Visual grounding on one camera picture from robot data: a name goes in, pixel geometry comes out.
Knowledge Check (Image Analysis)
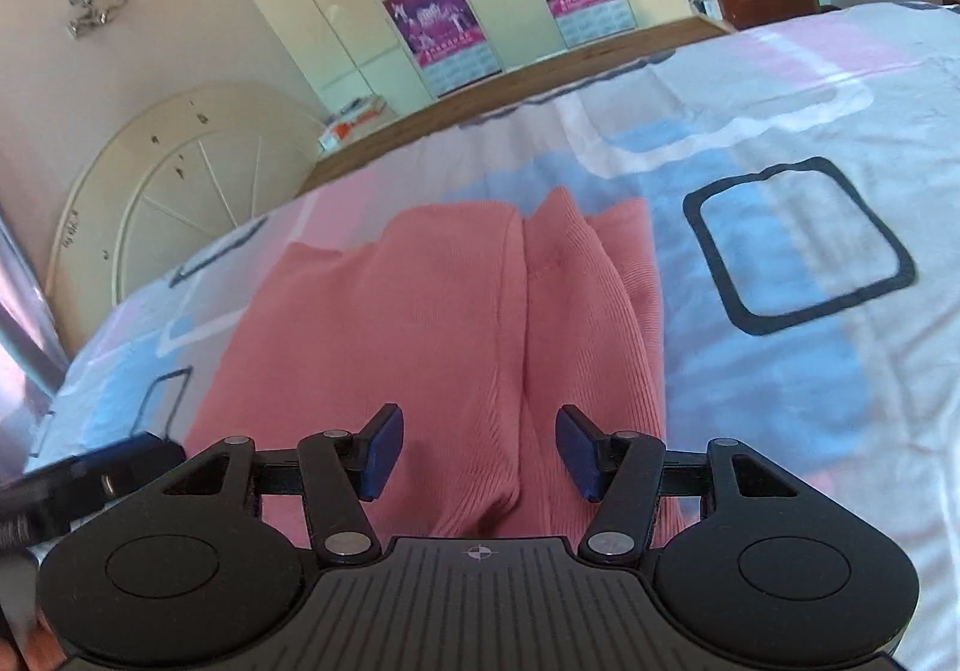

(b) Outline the pink long-sleeve sweater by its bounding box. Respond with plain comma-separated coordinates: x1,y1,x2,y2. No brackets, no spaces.
185,189,665,540

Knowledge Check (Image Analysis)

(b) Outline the person's left hand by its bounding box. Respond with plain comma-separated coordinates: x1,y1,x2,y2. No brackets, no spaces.
0,614,67,671

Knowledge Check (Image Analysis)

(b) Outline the pink and blue curtain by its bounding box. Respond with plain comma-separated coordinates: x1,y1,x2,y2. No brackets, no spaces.
0,221,70,481

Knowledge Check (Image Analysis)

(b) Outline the cream round headboard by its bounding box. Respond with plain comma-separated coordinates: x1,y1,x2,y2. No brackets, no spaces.
44,82,322,351

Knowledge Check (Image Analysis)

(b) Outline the patterned bed sheet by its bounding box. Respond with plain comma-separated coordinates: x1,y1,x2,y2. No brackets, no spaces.
37,4,958,669

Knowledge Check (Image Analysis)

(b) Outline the stack of boxes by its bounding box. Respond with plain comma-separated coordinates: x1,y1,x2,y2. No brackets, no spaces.
317,95,398,156

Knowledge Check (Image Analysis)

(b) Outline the lower left purple calendar poster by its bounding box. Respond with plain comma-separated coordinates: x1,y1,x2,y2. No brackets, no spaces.
384,0,501,98

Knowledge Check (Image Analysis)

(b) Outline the wooden bed frame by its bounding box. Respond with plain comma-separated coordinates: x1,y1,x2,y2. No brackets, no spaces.
299,15,736,195

